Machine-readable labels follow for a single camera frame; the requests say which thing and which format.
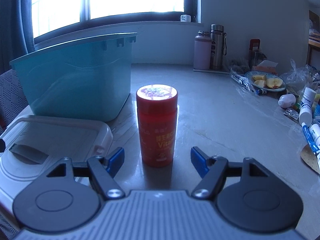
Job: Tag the teal plastic storage bin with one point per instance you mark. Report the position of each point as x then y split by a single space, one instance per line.
75 75

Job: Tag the blister pill pack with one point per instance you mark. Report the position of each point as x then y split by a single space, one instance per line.
291 112

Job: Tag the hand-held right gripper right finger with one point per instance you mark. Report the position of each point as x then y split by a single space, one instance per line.
197 160

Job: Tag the pink insulated bottle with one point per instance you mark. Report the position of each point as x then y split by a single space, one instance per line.
202 51

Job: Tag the white and blue ointment tube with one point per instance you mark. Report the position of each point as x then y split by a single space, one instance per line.
310 137

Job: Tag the wooden shelf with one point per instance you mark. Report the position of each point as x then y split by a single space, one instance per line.
313 37

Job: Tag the plate of apple pieces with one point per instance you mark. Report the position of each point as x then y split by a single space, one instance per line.
267 82

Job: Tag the white pill bottle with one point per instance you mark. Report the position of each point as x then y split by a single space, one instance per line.
287 101

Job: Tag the small white jar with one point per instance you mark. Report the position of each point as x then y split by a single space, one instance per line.
185 18

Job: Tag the crumpled foil snack wrapper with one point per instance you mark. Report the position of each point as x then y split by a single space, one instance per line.
242 80

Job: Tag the white medicine bottle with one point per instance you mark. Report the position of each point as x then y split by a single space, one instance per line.
307 110

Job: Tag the tan perforated plaster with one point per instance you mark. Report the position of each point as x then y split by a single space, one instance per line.
310 158

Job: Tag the window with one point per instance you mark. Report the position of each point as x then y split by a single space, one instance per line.
110 2

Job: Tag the stainless steel thermos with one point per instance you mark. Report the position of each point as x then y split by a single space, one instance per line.
217 47

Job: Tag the clear plastic bag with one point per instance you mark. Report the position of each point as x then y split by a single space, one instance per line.
300 76

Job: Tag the blue curtain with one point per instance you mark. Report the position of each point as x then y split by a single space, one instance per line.
12 22

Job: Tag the orange vitamin bottle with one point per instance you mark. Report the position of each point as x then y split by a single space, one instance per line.
156 127

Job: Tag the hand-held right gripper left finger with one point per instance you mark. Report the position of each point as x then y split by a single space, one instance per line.
115 159

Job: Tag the white plastic bin lid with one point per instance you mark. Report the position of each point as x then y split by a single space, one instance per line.
50 152

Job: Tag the grey woven chair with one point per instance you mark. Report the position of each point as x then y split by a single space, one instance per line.
11 95

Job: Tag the tissue box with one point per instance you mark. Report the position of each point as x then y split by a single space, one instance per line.
265 67

